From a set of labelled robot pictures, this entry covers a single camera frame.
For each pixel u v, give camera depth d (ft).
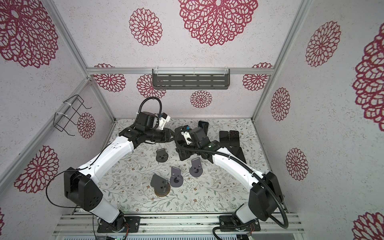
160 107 2.30
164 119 2.36
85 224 2.49
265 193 1.36
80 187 1.38
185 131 2.30
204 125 3.17
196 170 2.89
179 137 2.54
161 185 2.61
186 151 2.30
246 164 1.55
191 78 3.19
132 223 2.41
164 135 2.22
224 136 3.71
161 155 3.09
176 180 2.85
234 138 3.60
